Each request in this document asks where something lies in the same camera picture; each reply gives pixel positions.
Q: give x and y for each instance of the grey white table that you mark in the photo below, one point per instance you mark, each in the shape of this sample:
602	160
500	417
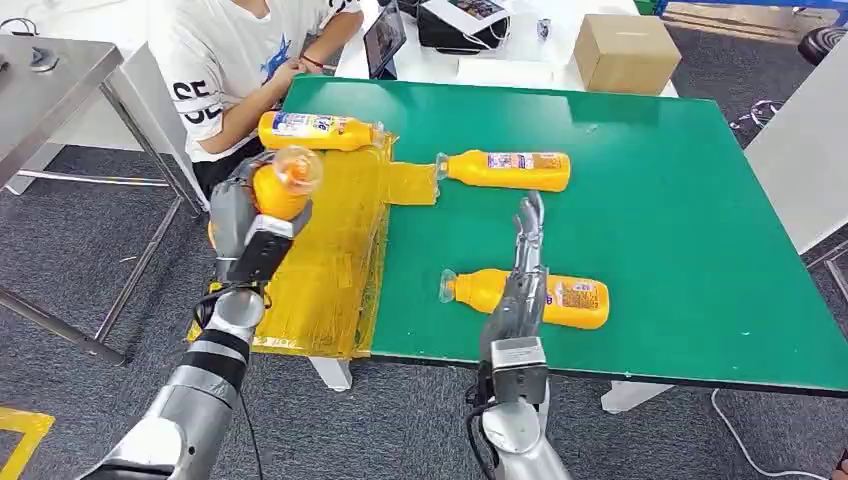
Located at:
808	152

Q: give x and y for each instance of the black tablet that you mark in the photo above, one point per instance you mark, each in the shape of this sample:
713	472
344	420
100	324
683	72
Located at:
383	40

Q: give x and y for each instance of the green table mat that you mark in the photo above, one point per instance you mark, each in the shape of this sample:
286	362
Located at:
662	232

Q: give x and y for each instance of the yellow plastic sheet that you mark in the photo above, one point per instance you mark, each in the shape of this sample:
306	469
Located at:
331	265

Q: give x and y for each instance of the black bag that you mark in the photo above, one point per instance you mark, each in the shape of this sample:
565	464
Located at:
437	36

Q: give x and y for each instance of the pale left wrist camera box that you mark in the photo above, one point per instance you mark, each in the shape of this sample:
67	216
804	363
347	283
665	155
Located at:
265	252

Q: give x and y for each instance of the yellow floor tape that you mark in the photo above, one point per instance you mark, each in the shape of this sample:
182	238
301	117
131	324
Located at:
30	427

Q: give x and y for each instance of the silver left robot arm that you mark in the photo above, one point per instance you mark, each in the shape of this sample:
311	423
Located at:
192	411

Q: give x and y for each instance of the white desk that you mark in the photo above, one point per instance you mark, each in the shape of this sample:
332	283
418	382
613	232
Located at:
430	66

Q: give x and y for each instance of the brown cardboard box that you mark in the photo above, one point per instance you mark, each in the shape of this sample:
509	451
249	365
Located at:
626	53

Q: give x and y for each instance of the blue shelf frame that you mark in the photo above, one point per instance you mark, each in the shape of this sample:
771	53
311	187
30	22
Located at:
729	3

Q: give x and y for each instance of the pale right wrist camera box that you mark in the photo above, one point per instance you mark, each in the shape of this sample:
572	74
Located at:
520	371

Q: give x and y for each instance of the orange drink bottle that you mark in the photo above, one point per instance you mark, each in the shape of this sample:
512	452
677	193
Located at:
311	139
477	171
275	195
477	291

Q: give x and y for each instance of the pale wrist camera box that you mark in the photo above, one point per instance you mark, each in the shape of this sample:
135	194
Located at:
520	371
265	252

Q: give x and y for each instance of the white booklet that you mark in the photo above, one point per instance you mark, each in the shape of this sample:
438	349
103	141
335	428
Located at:
464	13

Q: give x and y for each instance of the small grey object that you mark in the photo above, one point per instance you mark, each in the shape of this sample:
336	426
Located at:
543	28

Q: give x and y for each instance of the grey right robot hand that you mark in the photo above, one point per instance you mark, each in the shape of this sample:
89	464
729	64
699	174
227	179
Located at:
523	298

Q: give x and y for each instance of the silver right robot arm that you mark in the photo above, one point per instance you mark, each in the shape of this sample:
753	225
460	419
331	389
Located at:
517	430

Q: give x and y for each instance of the steel table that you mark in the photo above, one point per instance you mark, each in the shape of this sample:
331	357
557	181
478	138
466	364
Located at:
40	93

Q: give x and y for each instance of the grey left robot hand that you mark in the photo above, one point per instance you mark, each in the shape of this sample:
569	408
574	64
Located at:
232	218

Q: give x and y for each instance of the person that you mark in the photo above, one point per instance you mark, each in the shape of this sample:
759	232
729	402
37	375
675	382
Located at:
212	53

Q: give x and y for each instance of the person's right hand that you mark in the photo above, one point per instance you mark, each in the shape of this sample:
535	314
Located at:
291	69

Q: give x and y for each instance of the white table leg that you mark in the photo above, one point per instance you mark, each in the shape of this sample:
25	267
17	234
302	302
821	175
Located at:
629	397
331	374

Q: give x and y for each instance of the black round wheel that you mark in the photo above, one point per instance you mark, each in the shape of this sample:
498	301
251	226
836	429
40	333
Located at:
825	45

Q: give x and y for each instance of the round grey object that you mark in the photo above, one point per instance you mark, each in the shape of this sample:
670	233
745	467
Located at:
42	60

